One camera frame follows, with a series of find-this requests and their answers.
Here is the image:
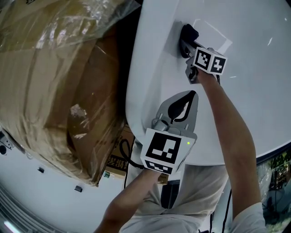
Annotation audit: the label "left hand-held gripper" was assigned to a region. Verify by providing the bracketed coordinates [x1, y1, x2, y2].
[140, 90, 200, 176]

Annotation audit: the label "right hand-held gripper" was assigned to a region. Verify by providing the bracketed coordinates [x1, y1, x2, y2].
[178, 39, 228, 85]

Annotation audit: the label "dark blue cleaning cloth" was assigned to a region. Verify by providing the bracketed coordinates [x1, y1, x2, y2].
[180, 23, 200, 43]

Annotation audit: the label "white bathtub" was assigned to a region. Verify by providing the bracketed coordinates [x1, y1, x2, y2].
[124, 0, 291, 166]

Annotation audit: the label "person's left forearm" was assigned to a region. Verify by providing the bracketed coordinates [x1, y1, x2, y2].
[93, 168, 165, 233]

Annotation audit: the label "person's right forearm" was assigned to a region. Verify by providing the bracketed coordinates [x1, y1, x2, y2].
[197, 72, 262, 220]

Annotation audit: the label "person's beige trousers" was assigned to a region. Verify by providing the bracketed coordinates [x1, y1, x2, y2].
[125, 136, 228, 216]

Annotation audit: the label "small printed cardboard box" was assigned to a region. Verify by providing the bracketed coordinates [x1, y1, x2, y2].
[105, 124, 169, 185]

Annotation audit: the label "person's white shirt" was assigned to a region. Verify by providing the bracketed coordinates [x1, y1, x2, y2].
[119, 201, 270, 233]

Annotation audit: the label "black framed window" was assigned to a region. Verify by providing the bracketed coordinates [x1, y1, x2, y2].
[256, 145, 291, 233]

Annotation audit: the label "large taped cardboard box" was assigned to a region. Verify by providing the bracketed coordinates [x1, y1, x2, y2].
[0, 0, 142, 187]

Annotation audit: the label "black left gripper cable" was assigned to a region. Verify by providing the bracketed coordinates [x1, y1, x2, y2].
[119, 138, 146, 190]

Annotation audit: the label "white camera device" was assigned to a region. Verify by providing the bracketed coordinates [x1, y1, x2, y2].
[0, 133, 15, 156]

